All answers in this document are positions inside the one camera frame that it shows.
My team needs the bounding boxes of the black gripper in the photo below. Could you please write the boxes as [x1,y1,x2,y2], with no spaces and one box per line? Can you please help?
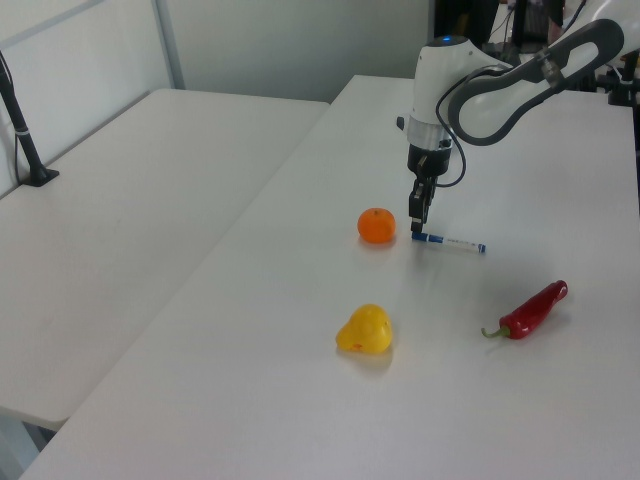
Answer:
[405,141,454,234]

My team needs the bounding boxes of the blue white marker pen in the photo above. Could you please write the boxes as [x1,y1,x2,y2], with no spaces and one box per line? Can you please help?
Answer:
[410,231,488,256]

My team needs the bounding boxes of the orange mandarin fruit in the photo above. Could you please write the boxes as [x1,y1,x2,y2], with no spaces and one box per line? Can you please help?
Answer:
[356,207,397,245]

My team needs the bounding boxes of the red chili pepper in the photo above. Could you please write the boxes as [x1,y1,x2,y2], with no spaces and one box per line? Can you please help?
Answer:
[480,279,570,343]

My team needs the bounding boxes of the background lab equipment clutter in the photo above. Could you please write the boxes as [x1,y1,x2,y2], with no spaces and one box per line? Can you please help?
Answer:
[433,0,591,64]

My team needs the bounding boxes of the white side table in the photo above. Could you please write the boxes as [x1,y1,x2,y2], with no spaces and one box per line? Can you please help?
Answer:
[0,88,331,430]

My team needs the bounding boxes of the black pole with base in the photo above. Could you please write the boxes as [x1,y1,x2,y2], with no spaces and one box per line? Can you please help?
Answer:
[0,49,61,188]

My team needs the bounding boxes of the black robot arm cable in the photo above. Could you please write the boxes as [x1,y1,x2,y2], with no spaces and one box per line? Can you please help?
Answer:
[433,64,516,189]

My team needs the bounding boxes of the black camera stand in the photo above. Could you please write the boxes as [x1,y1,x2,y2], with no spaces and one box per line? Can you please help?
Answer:
[594,49,640,107]

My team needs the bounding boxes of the grey metal frame post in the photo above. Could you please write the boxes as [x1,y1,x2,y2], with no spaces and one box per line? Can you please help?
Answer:
[152,0,186,92]

